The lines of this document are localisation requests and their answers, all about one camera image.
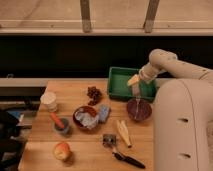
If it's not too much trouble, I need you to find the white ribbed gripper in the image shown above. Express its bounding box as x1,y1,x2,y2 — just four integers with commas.
127,63,159,86

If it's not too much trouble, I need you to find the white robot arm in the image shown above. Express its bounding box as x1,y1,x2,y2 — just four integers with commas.
128,49,213,171

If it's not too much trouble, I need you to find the green plastic tray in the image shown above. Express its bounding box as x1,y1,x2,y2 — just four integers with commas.
107,67,157,102

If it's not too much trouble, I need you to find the dark red bowl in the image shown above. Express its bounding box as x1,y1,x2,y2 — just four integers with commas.
126,98,152,122

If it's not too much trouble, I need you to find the bunch of dark grapes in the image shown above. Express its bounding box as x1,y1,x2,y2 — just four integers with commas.
87,86,102,106

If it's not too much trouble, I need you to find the blue sponge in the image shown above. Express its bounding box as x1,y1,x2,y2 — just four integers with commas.
98,105,110,123

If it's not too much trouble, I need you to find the crumpled white blue cloth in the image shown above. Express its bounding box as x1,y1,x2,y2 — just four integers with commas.
75,112,99,130

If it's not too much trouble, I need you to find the grey small cup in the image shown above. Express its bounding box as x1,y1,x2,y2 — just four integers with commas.
54,118,70,136

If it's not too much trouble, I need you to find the white paper cup stack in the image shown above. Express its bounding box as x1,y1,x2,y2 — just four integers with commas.
40,92,58,112

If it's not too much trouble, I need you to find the orange carrot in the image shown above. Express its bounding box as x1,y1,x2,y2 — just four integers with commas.
50,113,65,129

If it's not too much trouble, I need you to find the red yellow apple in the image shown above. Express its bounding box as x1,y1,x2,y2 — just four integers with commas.
53,142,71,161

